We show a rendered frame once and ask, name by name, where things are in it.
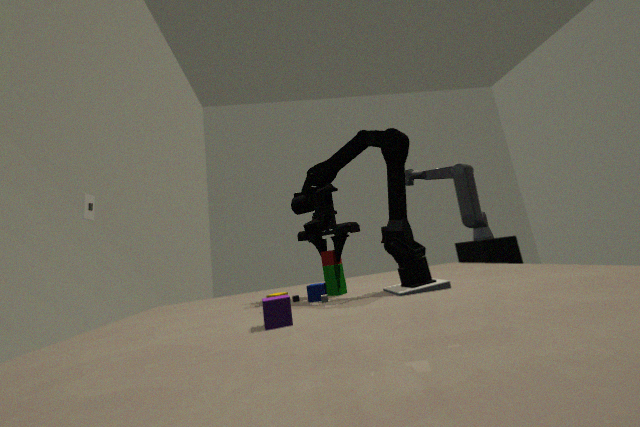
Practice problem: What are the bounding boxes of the red block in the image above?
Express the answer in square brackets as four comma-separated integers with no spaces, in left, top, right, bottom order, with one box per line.
[321,250,342,266]

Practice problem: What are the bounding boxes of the blue block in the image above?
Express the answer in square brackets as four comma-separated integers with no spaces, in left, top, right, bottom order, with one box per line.
[307,283,327,302]

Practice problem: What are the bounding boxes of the purple cube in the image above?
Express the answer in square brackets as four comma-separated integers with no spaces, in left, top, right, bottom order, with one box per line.
[262,294,293,331]

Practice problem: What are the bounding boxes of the green block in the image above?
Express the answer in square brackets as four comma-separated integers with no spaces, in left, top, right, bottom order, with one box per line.
[323,264,344,281]
[325,278,347,296]

